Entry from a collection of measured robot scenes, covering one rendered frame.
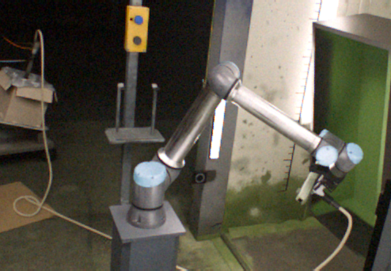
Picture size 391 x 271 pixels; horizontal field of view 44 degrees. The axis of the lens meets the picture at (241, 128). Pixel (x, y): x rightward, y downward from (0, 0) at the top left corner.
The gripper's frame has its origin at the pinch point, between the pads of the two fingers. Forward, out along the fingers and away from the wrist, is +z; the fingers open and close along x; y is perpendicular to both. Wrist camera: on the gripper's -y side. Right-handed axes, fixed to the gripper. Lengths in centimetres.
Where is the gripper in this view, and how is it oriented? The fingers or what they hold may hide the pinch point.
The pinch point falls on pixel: (313, 188)
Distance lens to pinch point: 247.9
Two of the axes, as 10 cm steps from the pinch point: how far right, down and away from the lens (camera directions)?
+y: 8.1, 5.8, -0.4
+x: 4.4, -5.6, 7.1
